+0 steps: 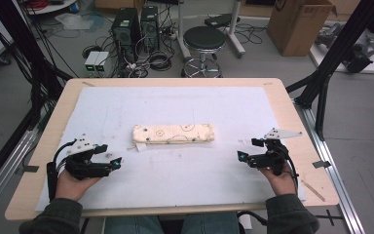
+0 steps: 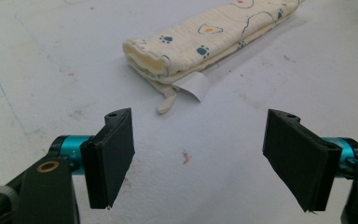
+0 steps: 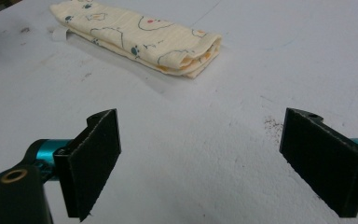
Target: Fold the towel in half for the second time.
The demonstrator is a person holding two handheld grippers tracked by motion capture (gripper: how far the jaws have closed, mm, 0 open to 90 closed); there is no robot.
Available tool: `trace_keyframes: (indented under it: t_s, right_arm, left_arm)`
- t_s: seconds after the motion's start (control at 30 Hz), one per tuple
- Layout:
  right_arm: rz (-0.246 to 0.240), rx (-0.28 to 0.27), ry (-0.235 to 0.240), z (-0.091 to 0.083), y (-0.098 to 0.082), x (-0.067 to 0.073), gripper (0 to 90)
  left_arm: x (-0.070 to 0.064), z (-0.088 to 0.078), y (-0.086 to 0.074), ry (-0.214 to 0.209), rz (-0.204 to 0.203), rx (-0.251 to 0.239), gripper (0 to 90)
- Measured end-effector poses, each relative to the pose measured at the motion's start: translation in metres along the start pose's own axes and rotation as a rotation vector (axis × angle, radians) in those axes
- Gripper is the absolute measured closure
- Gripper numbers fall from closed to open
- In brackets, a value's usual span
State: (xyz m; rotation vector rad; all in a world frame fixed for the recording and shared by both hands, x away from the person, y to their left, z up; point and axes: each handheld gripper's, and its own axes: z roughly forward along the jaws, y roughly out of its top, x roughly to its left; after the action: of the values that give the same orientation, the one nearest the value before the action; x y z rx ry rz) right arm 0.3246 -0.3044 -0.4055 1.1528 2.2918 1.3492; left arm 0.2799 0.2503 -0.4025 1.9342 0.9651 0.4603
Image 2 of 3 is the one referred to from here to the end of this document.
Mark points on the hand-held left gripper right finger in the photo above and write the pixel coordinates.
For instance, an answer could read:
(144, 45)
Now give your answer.
(298, 158)

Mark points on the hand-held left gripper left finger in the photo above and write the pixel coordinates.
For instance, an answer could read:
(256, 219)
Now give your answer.
(112, 158)

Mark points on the cream printed cloth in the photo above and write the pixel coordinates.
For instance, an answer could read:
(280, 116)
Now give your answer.
(192, 46)

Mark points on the white foam board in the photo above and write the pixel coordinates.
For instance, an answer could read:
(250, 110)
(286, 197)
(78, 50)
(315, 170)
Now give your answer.
(43, 77)

